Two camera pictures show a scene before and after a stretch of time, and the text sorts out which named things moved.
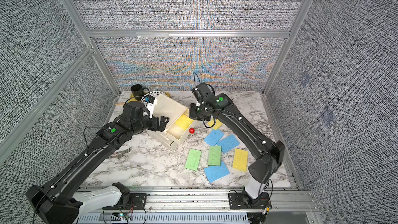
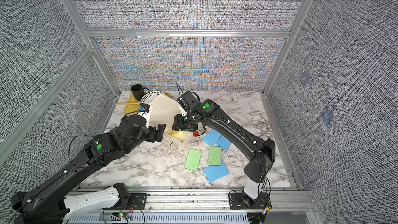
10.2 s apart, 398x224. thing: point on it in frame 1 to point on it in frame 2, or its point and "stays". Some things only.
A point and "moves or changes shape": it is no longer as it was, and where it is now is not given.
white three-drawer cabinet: x=179 y=124 stays
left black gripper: x=156 y=127 to x=154 y=137
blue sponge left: x=214 y=137 stays
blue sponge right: x=228 y=143 stays
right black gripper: x=193 y=113 to x=178 y=121
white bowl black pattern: x=155 y=94 stays
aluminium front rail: x=284 y=200 stays
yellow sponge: x=218 y=124 moves or changes shape
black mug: x=138 y=91 stays
